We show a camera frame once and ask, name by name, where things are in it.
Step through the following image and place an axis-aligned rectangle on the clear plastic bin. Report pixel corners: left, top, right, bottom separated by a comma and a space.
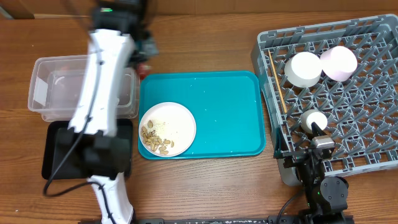
28, 55, 140, 122

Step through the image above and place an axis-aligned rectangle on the teal serving tray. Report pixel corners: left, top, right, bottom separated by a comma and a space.
139, 71, 266, 159

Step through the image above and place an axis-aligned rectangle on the white bowl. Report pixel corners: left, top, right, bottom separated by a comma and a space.
284, 52, 322, 88

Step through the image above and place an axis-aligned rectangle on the peanut pile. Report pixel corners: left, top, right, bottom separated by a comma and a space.
140, 120, 174, 156

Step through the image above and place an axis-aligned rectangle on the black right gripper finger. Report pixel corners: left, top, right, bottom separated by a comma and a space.
311, 122, 326, 137
274, 128, 284, 152

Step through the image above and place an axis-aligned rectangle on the large white plate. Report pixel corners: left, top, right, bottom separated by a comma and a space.
139, 102, 197, 159

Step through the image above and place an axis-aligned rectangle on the wooden chopstick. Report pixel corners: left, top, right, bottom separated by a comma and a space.
268, 50, 287, 114

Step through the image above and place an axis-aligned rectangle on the grey dishwasher rack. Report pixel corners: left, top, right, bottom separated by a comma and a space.
251, 14, 397, 177

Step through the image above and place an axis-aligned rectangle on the small pink plate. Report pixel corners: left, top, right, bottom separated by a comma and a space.
320, 46, 358, 82

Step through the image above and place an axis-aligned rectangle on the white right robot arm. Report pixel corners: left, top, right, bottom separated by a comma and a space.
273, 122, 354, 224

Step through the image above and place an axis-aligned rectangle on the black plastic tray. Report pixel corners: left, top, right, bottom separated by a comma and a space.
42, 119, 133, 180

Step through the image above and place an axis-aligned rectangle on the small white cup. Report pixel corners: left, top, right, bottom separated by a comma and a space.
300, 110, 328, 134

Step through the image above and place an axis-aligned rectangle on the red snack wrapper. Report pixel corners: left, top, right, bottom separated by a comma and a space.
136, 63, 152, 80

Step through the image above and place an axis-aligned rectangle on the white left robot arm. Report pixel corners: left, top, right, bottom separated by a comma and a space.
43, 1, 158, 223

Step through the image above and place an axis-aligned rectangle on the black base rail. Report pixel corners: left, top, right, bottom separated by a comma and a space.
77, 211, 355, 224

